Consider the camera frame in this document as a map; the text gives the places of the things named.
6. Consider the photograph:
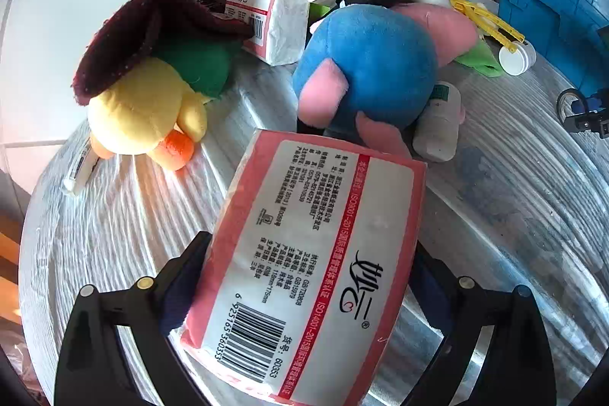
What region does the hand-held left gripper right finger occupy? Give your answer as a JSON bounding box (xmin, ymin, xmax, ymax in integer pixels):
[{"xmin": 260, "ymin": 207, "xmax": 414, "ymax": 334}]
[{"xmin": 402, "ymin": 242, "xmax": 558, "ymax": 406}]

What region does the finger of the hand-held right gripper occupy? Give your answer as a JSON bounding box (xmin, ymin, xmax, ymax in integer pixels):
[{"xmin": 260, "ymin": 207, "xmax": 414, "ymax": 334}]
[
  {"xmin": 565, "ymin": 111, "xmax": 609, "ymax": 137},
  {"xmin": 556, "ymin": 87, "xmax": 609, "ymax": 114}
]

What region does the white plastic bottle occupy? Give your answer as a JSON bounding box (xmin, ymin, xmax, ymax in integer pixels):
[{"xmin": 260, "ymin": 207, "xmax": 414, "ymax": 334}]
[{"xmin": 412, "ymin": 81, "xmax": 464, "ymax": 162}]

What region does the white round cap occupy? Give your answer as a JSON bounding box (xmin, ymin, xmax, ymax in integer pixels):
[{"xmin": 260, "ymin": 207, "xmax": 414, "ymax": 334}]
[{"xmin": 498, "ymin": 41, "xmax": 537, "ymax": 76}]

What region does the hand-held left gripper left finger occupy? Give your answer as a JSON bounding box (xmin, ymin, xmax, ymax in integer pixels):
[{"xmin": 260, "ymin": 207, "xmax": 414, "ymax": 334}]
[{"xmin": 54, "ymin": 231, "xmax": 213, "ymax": 406}]

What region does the green crocodile plush toy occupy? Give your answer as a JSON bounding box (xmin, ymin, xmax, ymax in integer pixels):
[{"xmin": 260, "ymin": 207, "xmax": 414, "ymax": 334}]
[{"xmin": 454, "ymin": 37, "xmax": 505, "ymax": 78}]

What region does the maroon knit hat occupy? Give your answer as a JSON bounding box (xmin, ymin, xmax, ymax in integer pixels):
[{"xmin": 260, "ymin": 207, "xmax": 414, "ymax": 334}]
[{"xmin": 72, "ymin": 0, "xmax": 255, "ymax": 107}]

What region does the yellow duck plush toy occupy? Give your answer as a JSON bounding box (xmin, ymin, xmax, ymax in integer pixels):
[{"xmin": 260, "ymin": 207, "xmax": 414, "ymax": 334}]
[{"xmin": 87, "ymin": 40, "xmax": 235, "ymax": 172}]

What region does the white ointment tube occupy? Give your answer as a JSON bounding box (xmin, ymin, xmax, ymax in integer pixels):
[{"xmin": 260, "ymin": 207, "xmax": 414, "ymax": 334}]
[{"xmin": 63, "ymin": 137, "xmax": 100, "ymax": 197}]

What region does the pink and white tissue pack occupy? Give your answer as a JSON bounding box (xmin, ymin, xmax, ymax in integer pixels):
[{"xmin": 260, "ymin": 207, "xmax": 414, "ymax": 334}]
[{"xmin": 225, "ymin": 0, "xmax": 311, "ymax": 65}]

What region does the blue and pink plush toy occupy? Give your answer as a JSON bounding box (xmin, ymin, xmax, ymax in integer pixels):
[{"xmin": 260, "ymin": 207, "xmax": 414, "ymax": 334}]
[{"xmin": 292, "ymin": 2, "xmax": 479, "ymax": 159}]

